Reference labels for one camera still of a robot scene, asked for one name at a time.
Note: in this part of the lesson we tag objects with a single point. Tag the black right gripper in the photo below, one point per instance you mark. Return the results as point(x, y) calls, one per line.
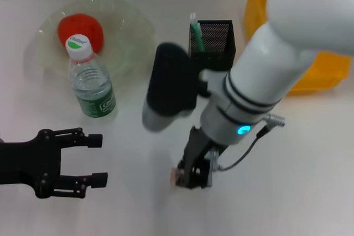
point(197, 144)

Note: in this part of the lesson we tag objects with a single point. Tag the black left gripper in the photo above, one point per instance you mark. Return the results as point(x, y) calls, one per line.
point(30, 161)

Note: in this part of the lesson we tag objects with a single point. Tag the tan eraser with barcode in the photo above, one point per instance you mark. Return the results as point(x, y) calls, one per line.
point(173, 175)

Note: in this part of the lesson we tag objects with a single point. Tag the clear green-label water bottle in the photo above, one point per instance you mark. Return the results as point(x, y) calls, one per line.
point(91, 92)

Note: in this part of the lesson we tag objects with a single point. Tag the orange fruit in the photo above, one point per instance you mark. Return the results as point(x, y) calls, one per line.
point(80, 26)

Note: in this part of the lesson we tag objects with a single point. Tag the green utility knife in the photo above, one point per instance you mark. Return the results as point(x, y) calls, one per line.
point(198, 37)

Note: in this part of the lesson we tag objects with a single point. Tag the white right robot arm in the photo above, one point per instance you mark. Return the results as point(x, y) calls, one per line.
point(276, 53)

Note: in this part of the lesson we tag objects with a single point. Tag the clear green glass fruit plate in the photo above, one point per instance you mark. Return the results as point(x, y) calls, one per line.
point(124, 39)

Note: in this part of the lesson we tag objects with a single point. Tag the black mesh pen holder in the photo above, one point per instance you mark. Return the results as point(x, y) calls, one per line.
point(218, 39)

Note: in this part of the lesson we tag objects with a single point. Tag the yellow plastic bin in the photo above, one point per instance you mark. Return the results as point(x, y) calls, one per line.
point(254, 4)

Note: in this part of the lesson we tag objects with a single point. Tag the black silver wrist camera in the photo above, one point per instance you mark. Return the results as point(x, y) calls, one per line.
point(171, 81)

